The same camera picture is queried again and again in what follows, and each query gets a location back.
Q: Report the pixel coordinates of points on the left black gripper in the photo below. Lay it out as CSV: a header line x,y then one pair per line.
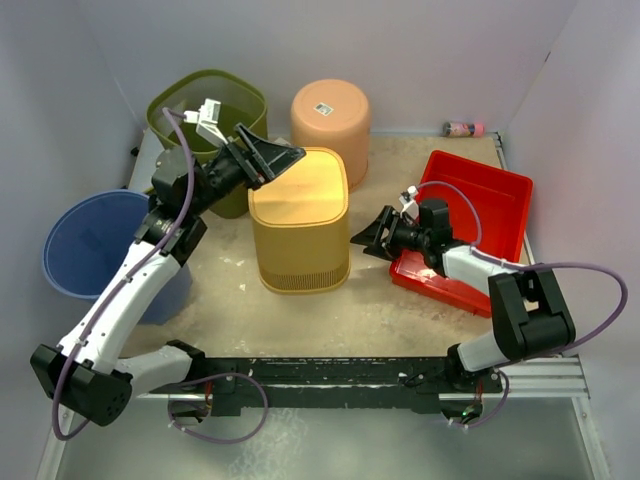
x,y
272,159

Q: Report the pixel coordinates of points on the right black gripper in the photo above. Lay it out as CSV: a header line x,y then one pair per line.
x,y
371,236

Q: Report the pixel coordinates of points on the yellow mesh plastic basket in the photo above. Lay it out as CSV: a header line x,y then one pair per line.
x,y
301,226

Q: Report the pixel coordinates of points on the orange round plastic bucket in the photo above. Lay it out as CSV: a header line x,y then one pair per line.
x,y
334,114

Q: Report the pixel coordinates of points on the red plastic tray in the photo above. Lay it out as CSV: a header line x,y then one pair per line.
x,y
485,203

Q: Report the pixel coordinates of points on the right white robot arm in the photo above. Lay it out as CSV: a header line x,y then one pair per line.
x,y
528,311

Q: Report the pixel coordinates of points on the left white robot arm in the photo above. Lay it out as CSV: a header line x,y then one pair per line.
x,y
84,372

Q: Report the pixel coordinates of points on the green mesh plastic basket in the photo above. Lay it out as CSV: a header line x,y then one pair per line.
x,y
221,97

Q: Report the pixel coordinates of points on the white yellow-edged board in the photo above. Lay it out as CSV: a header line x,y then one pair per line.
x,y
145,162

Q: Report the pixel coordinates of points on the small pink capped bottle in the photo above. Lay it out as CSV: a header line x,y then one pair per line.
x,y
463,129

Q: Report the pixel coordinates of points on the blue round plastic bucket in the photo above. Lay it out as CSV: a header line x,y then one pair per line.
x,y
88,244

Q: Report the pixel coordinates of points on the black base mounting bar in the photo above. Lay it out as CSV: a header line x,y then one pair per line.
x,y
419,384

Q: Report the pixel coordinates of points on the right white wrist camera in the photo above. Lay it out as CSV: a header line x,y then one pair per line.
x,y
410,208

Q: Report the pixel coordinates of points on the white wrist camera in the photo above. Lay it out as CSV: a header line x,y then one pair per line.
x,y
206,122
410,208

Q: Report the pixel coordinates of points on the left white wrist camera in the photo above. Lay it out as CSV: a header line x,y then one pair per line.
x,y
206,122

